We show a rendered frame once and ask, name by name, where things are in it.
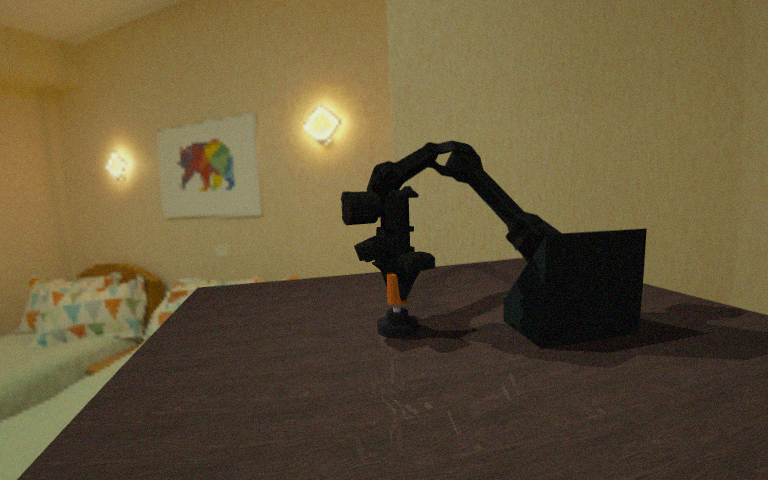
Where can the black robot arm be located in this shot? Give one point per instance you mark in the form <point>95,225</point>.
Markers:
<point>384,199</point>

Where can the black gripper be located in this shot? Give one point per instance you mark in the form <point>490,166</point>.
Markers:
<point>404,264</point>

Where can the orange cylindrical knob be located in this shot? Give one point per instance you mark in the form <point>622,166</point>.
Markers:
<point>393,291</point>

